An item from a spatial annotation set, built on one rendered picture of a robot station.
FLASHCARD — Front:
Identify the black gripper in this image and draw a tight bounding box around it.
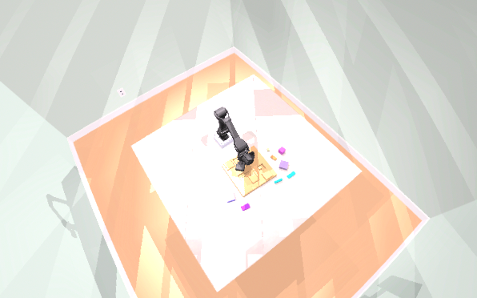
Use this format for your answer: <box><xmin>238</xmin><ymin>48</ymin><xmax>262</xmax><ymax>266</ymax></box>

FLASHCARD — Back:
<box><xmin>235</xmin><ymin>155</ymin><xmax>246</xmax><ymax>171</ymax></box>

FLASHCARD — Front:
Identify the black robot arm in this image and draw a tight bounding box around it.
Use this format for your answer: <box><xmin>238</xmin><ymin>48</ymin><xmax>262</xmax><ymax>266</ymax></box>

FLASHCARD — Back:
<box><xmin>214</xmin><ymin>106</ymin><xmax>255</xmax><ymax>166</ymax></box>

